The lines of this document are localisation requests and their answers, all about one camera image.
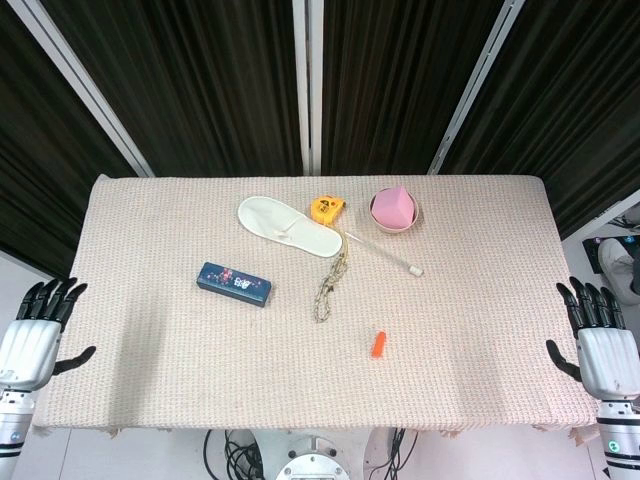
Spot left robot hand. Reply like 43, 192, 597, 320
0, 277, 97, 394

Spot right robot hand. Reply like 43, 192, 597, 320
545, 276, 640, 401

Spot blue glasses case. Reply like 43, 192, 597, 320
195, 261, 274, 309

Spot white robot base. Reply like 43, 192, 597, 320
249, 427, 386, 480

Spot table with beige tablecloth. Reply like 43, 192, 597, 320
29, 173, 609, 444

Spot black device with buttons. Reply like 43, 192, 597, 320
582, 237, 604, 274

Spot dark pleated curtain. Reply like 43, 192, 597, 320
442, 0, 640, 241
0, 0, 139, 284
319, 0, 506, 176
42, 0, 304, 177

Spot glass test tube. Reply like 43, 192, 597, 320
344, 227, 425, 278

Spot beige bowl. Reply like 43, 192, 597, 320
368, 187, 421, 234

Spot pink sponge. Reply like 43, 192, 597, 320
372, 185, 418, 230

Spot white slipper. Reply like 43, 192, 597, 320
236, 195, 344, 259

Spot yellow tape measure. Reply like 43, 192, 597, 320
308, 196, 348, 225

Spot black floor cable bundle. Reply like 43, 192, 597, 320
203, 428, 265, 480
380, 427, 421, 480

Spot white frame post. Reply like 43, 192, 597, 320
19, 0, 154, 177
292, 0, 325, 176
428, 0, 526, 175

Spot braided rope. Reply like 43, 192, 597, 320
313, 224, 350, 324

